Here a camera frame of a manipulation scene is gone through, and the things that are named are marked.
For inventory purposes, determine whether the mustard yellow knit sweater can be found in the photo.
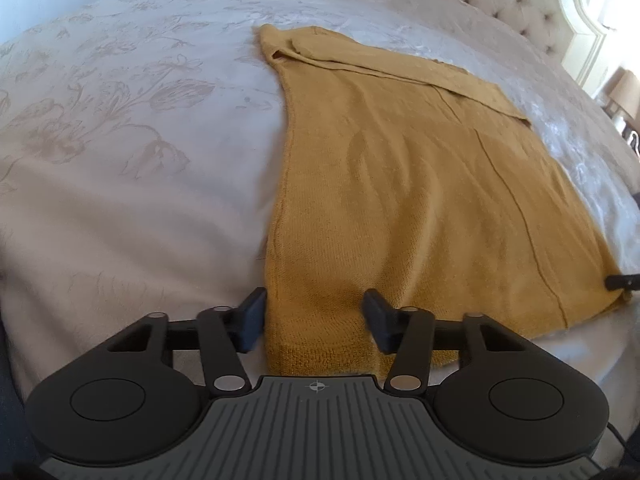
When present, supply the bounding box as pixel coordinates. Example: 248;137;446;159
258;25;627;376

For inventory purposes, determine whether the beige bedside lamp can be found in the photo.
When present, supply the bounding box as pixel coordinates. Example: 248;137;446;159
601;67;640;140

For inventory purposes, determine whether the white floral bedspread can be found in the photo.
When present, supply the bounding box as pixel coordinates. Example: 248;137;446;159
1;0;639;396

